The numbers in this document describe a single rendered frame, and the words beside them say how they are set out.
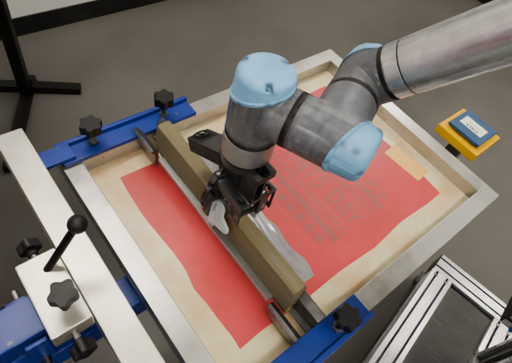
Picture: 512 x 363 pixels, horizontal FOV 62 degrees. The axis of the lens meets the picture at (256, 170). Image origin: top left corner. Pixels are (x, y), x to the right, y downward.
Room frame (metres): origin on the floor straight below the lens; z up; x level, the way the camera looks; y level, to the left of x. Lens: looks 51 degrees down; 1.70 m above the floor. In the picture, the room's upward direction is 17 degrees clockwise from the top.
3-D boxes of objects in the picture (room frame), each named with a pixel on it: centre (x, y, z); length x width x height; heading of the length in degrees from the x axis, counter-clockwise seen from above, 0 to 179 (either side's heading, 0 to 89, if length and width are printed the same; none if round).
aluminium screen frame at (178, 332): (0.58, -0.09, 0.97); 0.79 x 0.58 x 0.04; 142
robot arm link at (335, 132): (0.40, -0.08, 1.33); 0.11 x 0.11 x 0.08; 76
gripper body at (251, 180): (0.40, 0.02, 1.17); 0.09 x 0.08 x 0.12; 52
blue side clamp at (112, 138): (0.56, 0.28, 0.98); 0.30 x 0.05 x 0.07; 142
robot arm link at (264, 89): (0.40, 0.02, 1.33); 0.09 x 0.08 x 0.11; 76
